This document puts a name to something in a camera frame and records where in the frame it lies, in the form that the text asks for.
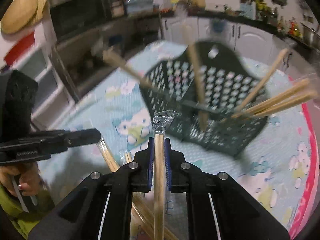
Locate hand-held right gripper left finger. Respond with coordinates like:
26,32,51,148
27,137,154,240

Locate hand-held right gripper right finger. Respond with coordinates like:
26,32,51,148
164,137,291,240

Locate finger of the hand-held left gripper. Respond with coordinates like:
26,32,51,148
67,127,102,152

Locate bamboo chopstick pair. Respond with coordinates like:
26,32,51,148
96,136,121,173
231,78,312,118
152,110,175,240
240,90,318,120
102,51,156,88
235,49,291,115

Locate pile of chopsticks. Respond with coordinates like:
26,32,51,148
120,150,179,240

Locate green plastic utensil basket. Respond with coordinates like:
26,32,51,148
139,40,269,157

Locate person's left forearm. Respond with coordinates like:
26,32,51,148
0,184,55,238

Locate person's left hand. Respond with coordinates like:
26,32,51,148
0,162,44,197

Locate plastic drawer unit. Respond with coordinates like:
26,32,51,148
0,47,75,130

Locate red plastic basin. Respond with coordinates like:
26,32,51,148
4,31,35,66

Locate metal shelf rack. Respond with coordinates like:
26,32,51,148
49,17,160,101

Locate round wooden board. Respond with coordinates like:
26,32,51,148
1,0,50,34

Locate black microwave oven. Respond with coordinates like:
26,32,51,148
49,0,107,42

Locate pink blanket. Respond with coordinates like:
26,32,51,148
287,75,320,236

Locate blue plastic dish tub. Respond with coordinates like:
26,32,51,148
125,0,153,13

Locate blue hanging basket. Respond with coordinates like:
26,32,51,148
210,20,229,34

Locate white base cabinets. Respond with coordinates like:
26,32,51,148
160,16,320,85

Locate black countertop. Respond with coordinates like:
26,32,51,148
160,7,320,53

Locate row of sauce bottles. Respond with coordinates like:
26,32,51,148
277,17,303,38

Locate steel stockpot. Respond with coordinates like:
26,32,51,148
301,22,320,48

